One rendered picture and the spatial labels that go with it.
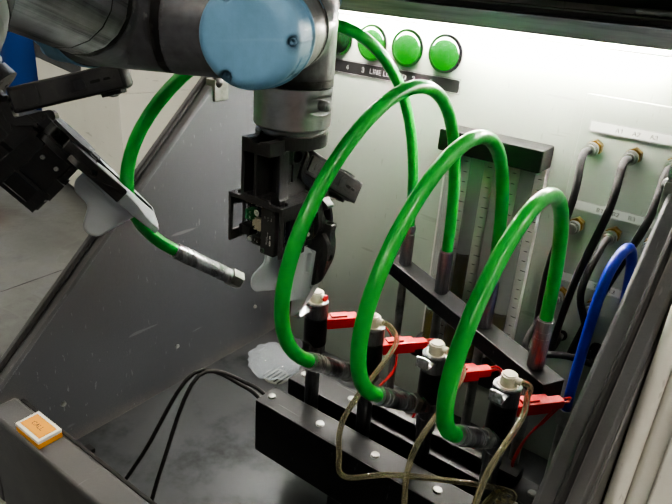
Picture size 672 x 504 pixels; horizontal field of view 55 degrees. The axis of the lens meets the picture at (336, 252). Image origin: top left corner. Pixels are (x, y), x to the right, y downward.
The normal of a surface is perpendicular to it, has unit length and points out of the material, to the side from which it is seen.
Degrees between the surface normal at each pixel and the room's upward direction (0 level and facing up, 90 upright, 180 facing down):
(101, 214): 76
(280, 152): 90
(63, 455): 0
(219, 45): 90
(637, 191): 90
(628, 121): 90
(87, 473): 0
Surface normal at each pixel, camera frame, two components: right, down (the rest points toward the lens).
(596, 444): -0.37, -0.47
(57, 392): 0.79, 0.30
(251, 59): -0.16, 0.39
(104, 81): 0.26, 0.23
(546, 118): -0.61, 0.29
